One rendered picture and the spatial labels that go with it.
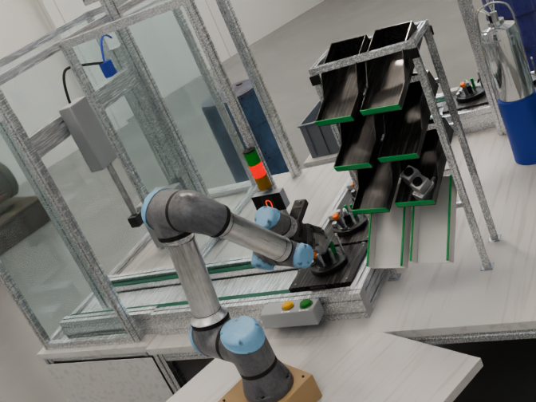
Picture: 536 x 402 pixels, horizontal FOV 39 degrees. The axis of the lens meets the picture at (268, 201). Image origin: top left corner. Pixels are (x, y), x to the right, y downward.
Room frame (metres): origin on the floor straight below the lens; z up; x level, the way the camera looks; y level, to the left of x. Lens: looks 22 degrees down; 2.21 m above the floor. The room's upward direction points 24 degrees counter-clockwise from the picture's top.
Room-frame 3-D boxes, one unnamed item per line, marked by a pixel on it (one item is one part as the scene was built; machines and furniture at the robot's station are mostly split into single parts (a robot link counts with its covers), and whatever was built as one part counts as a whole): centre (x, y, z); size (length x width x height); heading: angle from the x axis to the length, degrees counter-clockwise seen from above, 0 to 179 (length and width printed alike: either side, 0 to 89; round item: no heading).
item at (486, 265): (2.26, -0.48, 1.26); 0.36 x 0.21 x 0.80; 56
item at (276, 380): (1.86, 0.22, 0.99); 0.15 x 0.15 x 0.10
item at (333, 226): (2.56, -0.25, 1.01); 0.24 x 0.24 x 0.13; 56
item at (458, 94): (3.31, -1.08, 1.01); 0.24 x 0.24 x 0.13; 56
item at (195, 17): (2.58, -0.03, 1.46); 0.03 x 0.03 x 1.00; 56
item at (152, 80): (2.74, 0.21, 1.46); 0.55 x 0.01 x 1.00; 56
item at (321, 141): (4.40, -0.72, 0.73); 0.62 x 0.42 x 0.23; 56
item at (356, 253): (2.35, -0.11, 0.96); 0.24 x 0.24 x 0.02; 56
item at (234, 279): (2.54, 0.13, 0.91); 0.84 x 0.28 x 0.10; 56
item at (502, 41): (2.69, -1.05, 1.32); 0.14 x 0.14 x 0.38
